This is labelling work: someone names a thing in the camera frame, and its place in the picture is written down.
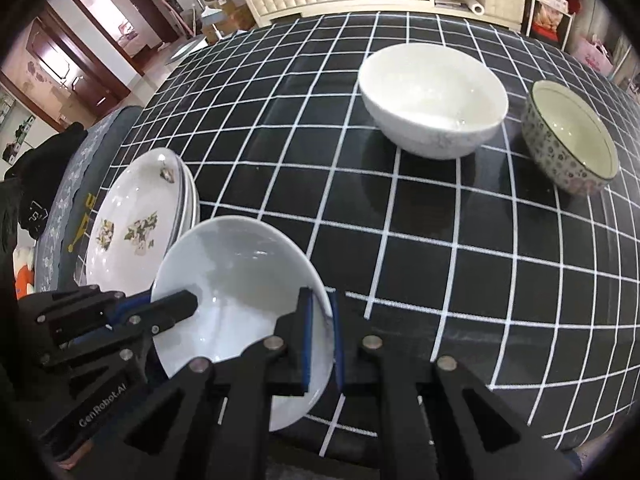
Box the white dustpan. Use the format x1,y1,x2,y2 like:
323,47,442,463
200,5,223,43

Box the dark wooden door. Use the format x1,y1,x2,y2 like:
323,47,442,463
0,2,133,126

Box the black white checked tablecloth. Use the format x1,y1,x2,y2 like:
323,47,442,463
75,10,640,461

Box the flower patterned bowl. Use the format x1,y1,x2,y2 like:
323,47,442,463
521,80,621,197

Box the dark cloth with yellow print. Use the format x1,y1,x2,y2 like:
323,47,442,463
65,192,98,261

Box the dark wooden door frame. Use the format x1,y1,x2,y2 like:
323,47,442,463
62,0,181,61

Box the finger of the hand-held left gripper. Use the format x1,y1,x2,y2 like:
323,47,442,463
34,285,151,346
40,289,198,396

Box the white plate with pink flowers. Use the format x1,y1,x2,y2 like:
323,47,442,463
160,149,196,256

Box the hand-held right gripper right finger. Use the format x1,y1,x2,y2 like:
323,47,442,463
327,292,581,480

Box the plain white plate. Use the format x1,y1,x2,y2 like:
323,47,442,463
182,175,202,233

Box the chair with grey patterned cover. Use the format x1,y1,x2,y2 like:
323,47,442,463
32,105,151,301

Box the orange and white toy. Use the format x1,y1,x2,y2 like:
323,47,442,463
12,247,38,301

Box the cardboard boxes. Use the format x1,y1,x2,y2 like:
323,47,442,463
215,0,256,31

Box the black garment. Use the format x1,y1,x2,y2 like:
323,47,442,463
2,122,90,241

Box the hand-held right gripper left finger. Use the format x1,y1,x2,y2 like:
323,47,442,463
85,287,315,480

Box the pink bag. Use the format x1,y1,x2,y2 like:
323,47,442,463
570,34,615,77

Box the white plate with green floral print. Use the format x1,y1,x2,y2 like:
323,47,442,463
85,147,188,296

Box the plain white bowl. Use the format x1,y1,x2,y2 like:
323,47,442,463
358,43,510,161

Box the white bowl with blue outside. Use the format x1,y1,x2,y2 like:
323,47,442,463
150,215,335,433

